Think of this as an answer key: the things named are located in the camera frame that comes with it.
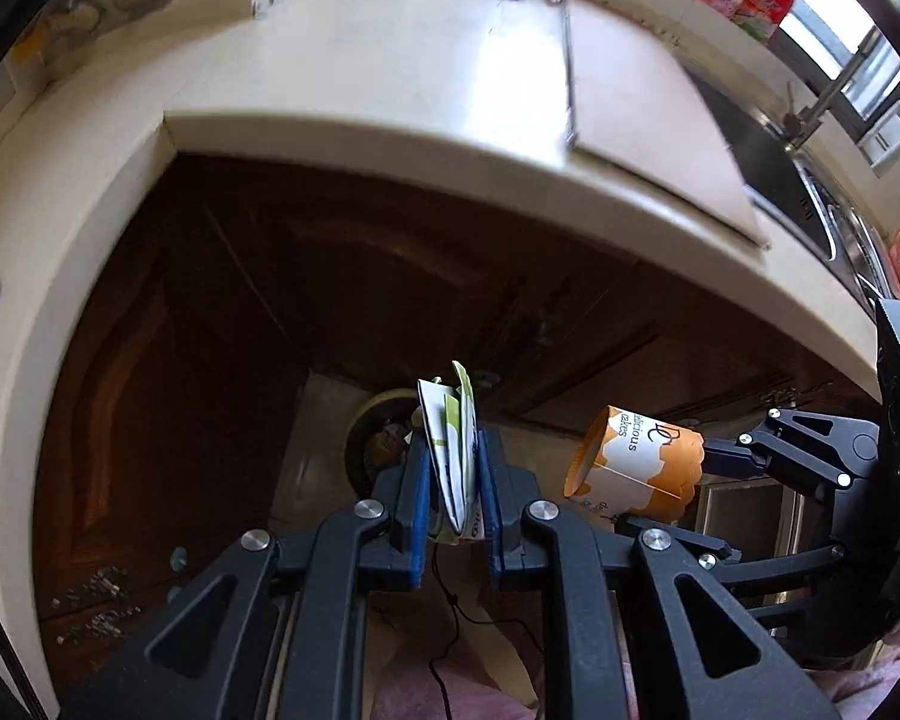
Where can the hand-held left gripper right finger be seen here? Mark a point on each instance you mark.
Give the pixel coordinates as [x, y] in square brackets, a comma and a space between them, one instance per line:
[491, 510]

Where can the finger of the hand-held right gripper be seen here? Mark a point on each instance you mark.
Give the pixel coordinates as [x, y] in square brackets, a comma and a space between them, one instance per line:
[765, 454]
[757, 566]

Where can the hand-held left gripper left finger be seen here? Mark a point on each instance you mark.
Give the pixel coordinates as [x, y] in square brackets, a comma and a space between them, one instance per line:
[418, 517]

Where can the green white carton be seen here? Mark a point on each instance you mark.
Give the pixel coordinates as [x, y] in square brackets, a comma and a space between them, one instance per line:
[454, 450]

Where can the round trash bin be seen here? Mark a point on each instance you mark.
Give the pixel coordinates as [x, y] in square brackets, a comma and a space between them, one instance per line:
[375, 435]

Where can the orange white paper cup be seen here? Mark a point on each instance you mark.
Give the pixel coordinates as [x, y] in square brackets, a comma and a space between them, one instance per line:
[637, 457]

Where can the person's pink clothing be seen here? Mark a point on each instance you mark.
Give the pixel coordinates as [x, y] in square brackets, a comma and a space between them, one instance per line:
[457, 694]

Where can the brown wooden cabinet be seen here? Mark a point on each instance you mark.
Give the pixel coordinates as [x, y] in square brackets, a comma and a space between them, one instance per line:
[195, 390]

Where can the stainless steel sink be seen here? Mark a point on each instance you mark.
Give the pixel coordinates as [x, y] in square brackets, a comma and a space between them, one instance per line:
[817, 195]

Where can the brown cardboard sheet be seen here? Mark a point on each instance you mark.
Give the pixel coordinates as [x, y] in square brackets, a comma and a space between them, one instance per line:
[645, 127]

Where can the metal faucet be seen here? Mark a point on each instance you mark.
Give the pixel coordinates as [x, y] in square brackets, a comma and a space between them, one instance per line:
[832, 90]

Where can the black window frame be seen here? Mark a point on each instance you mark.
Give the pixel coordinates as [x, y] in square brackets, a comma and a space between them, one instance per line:
[862, 82]

